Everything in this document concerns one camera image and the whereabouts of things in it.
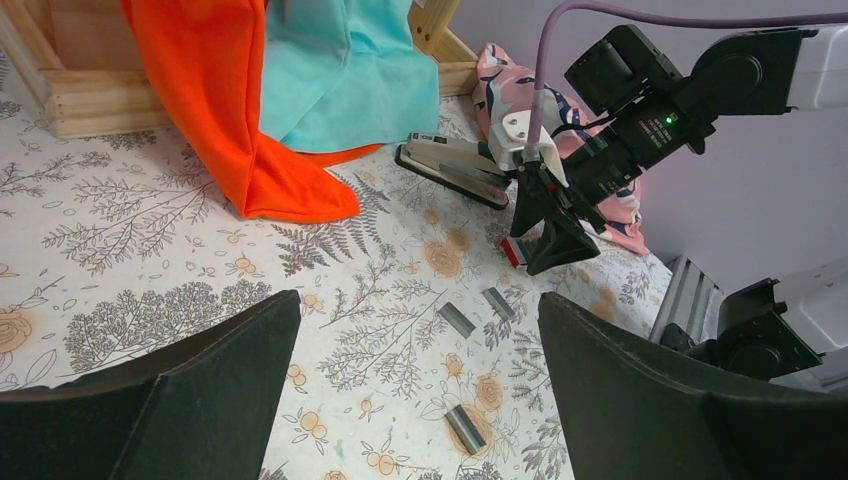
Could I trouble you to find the floral table mat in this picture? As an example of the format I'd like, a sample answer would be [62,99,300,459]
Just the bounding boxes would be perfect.
[1,62,671,479]

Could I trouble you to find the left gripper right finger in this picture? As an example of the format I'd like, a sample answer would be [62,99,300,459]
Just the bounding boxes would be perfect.
[538,292,847,479]

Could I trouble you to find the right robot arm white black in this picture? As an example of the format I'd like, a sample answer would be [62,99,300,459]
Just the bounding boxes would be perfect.
[502,25,847,381]

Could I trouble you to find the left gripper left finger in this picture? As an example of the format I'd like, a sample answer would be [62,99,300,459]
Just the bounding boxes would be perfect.
[1,290,301,479]

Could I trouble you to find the wooden clothes rack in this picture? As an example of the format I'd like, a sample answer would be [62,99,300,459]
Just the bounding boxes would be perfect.
[1,1,476,139]

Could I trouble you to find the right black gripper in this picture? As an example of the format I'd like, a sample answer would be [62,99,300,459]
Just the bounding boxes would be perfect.
[510,144,643,276]

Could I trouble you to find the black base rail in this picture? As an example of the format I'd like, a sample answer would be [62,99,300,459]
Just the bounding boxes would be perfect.
[649,255,725,344]

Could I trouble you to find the orange t-shirt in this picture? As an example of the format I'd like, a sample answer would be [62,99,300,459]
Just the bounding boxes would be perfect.
[121,0,378,224]

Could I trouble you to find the staple strip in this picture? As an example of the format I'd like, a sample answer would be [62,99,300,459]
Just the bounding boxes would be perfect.
[481,287,516,321]
[438,302,476,339]
[445,405,487,455]

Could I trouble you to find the teal t-shirt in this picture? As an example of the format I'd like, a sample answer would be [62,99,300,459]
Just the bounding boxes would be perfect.
[259,0,440,154]

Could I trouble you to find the pink patterned cloth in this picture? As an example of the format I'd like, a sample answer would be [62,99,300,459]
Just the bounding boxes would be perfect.
[472,43,649,256]

